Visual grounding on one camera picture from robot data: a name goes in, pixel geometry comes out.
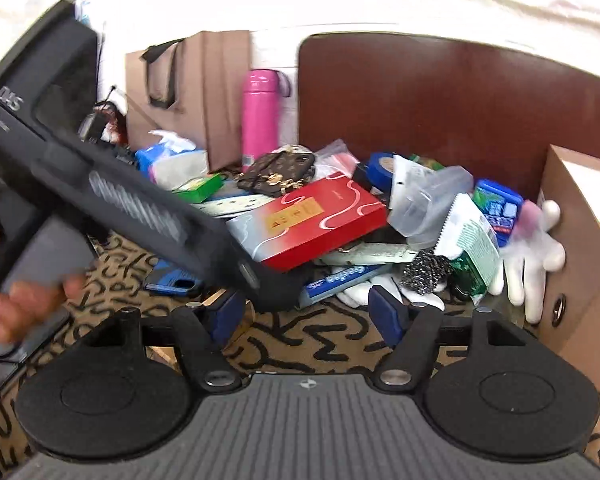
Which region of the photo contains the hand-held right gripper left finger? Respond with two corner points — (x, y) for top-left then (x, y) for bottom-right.
(82, 287), (249, 392)

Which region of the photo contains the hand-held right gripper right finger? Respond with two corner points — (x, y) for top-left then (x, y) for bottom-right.
(367, 285), (529, 394)

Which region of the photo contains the blue black phone case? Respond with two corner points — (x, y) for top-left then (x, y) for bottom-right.
(144, 259), (206, 297)

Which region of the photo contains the patterned tan desktop cloth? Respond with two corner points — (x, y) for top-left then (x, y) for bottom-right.
(0, 230), (600, 480)

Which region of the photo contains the person's left hand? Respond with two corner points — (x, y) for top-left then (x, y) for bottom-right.
(0, 194), (87, 346)

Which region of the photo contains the blue tissue pack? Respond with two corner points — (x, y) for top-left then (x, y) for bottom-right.
(135, 130), (210, 191)

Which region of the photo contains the blue toothpaste tube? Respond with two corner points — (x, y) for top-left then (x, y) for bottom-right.
(300, 260), (396, 308)

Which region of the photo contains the pale green tube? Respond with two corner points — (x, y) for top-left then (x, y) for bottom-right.
(320, 241), (418, 267)

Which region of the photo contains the steel wool scourer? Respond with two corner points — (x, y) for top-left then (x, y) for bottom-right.
(402, 250), (453, 292)

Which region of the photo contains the small green box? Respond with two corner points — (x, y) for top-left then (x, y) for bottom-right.
(172, 174), (226, 205)

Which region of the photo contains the red gift box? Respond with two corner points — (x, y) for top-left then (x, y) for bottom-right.
(225, 171), (388, 272)

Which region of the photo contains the white ruler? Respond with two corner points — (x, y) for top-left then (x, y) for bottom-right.
(190, 192), (276, 218)

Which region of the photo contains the clear plastic bag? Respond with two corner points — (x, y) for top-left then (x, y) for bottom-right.
(387, 165), (476, 251)

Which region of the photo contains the green white snack packet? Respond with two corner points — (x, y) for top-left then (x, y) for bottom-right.
(432, 192), (502, 297)

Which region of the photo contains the brown paper bag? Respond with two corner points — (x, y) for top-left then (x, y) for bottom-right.
(125, 30), (253, 173)

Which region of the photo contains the white barcode packet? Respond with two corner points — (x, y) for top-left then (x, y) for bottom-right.
(392, 155), (426, 211)

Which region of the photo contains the blue tape roll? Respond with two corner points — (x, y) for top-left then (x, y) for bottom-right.
(367, 152), (406, 193)

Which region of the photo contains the brown patterned phone case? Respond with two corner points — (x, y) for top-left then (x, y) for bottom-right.
(236, 150), (316, 197)

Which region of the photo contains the pink clear zip bag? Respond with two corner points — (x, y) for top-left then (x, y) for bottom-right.
(314, 140), (361, 181)

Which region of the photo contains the pink thermos bottle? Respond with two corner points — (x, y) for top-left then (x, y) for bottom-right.
(241, 69), (283, 173)

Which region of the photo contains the blue gum pack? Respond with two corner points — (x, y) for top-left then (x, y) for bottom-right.
(472, 177), (525, 248)

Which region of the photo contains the brown cardboard box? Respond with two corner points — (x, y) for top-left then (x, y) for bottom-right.
(535, 144), (600, 395)

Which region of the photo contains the dark brown headboard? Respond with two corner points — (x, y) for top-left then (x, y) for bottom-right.
(297, 34), (600, 201)

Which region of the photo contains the black charger with cables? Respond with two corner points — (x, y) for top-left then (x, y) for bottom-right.
(77, 102), (131, 148)

